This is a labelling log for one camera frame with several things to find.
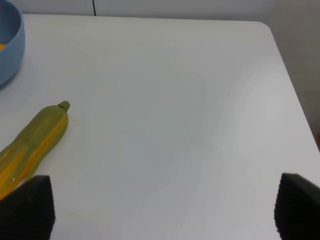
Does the corn cob with husk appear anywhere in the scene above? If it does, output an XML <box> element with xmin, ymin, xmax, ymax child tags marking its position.
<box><xmin>0</xmin><ymin>100</ymin><xmax>70</xmax><ymax>199</ymax></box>

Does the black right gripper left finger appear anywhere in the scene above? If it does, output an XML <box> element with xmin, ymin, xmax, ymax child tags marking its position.
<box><xmin>0</xmin><ymin>175</ymin><xmax>55</xmax><ymax>240</ymax></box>

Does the blue plastic bowl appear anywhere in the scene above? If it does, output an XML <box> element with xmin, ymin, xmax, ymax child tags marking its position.
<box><xmin>0</xmin><ymin>0</ymin><xmax>26</xmax><ymax>86</ymax></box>

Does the yellow mango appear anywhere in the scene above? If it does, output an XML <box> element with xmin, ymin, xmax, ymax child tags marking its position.
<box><xmin>0</xmin><ymin>43</ymin><xmax>6</xmax><ymax>50</ymax></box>

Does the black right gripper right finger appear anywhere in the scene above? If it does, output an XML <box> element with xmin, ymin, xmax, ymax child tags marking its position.
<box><xmin>274</xmin><ymin>173</ymin><xmax>320</xmax><ymax>240</ymax></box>

